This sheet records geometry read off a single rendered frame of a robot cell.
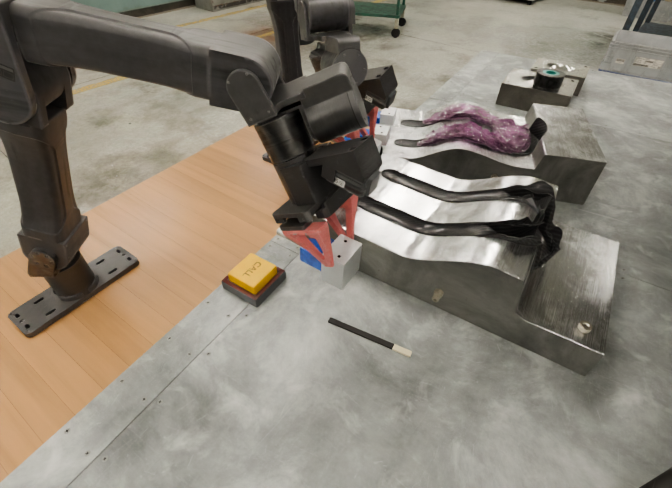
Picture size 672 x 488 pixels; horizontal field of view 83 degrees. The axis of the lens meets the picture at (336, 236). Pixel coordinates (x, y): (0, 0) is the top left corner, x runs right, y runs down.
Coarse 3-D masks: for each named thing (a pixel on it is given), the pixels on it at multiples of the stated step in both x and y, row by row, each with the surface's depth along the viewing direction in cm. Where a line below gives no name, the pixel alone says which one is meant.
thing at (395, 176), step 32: (448, 192) 74; (480, 192) 70; (512, 192) 67; (544, 192) 64; (416, 224) 68; (448, 224) 65; (480, 224) 61; (512, 224) 58; (544, 224) 65; (544, 256) 59
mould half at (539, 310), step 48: (384, 192) 73; (384, 240) 64; (432, 240) 63; (480, 240) 58; (576, 240) 67; (432, 288) 62; (480, 288) 56; (528, 288) 59; (576, 288) 59; (528, 336) 56; (576, 336) 53
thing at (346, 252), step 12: (312, 240) 55; (336, 240) 53; (348, 240) 53; (300, 252) 54; (336, 252) 52; (348, 252) 52; (360, 252) 54; (312, 264) 54; (336, 264) 51; (348, 264) 51; (324, 276) 54; (336, 276) 52; (348, 276) 54
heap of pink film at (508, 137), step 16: (448, 112) 95; (464, 112) 93; (480, 112) 92; (448, 128) 88; (464, 128) 85; (480, 128) 85; (496, 128) 92; (512, 128) 90; (528, 128) 90; (496, 144) 86; (512, 144) 86; (528, 144) 88
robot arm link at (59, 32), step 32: (0, 0) 34; (32, 0) 36; (64, 0) 37; (0, 32) 34; (32, 32) 36; (64, 32) 36; (96, 32) 36; (128, 32) 36; (160, 32) 37; (192, 32) 38; (224, 32) 40; (0, 64) 36; (64, 64) 38; (96, 64) 38; (128, 64) 38; (160, 64) 38; (192, 64) 37; (224, 64) 37; (256, 64) 37; (0, 96) 39; (32, 96) 39; (224, 96) 39
